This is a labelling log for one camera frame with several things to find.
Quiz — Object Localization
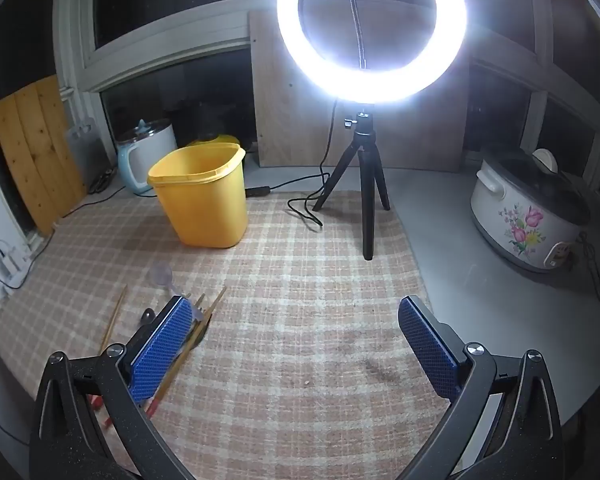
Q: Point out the white floral slow cooker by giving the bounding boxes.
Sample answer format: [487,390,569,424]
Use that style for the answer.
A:
[470,147,593,273]

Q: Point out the dark cord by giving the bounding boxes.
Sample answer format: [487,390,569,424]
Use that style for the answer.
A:
[577,232,600,303]

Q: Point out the black tripod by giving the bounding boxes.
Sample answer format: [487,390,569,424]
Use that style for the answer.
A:
[312,102,391,261]

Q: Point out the yellow plastic bucket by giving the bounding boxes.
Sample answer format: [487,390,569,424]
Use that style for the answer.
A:
[147,142,248,249]

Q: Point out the black handled scissors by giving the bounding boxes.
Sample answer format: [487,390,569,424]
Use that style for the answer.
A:
[89,169,116,195]

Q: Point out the ring light on tripod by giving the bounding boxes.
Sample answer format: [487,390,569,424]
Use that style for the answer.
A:
[249,0,468,173]

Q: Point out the white power strip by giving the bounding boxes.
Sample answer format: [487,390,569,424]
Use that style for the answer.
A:
[0,240,36,291]

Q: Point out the grey cutting board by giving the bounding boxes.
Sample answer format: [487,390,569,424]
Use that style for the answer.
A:
[65,117,113,193]

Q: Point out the white blue electric pot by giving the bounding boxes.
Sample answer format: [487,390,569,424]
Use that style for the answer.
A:
[116,119,178,197]

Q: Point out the checked tablecloth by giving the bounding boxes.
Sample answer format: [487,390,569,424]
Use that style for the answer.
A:
[0,190,451,480]

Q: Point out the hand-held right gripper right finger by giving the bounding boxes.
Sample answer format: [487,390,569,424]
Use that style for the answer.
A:
[397,295,563,480]

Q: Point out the white ring light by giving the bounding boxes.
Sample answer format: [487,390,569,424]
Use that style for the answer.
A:
[276,0,468,103]

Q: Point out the clear plastic spoon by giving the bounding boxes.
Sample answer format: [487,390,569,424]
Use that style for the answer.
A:
[147,262,206,321]

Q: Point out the wooden chopstick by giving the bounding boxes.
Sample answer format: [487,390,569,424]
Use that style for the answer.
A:
[99,284,128,353]
[147,286,228,418]

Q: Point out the pine wood board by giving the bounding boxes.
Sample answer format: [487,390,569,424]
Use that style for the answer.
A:
[0,75,88,236]

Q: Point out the white window frame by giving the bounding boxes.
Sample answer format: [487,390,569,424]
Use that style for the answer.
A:
[52,0,600,161]

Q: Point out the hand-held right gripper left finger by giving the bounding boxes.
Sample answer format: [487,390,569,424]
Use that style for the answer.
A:
[29,296,201,480]

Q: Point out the black electric pot cable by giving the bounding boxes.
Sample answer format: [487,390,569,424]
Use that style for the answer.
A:
[55,186,127,221]

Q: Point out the black ring light cable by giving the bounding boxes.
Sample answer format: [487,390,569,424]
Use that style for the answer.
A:
[245,99,338,228]

